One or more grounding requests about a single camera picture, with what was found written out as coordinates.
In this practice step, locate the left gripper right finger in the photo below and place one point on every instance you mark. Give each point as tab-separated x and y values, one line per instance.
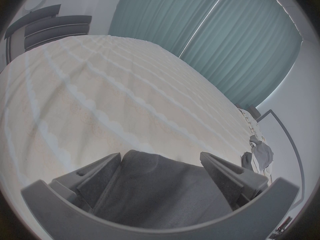
222	181

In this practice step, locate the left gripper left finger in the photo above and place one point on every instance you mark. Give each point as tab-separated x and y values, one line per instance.
100	184

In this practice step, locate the black T-shirt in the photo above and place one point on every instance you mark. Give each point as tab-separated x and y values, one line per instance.
162	191

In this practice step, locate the pile of clothes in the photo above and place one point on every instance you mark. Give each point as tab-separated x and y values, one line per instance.
263	154

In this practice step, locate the bed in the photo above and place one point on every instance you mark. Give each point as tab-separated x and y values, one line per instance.
100	96

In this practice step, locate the white printed pillow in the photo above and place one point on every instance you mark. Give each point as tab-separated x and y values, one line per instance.
252	126

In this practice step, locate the grey bedside table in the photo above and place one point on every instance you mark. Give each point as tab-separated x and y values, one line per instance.
253	110

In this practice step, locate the blue-green curtain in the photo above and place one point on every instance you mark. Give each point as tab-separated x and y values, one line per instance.
155	11
245	46

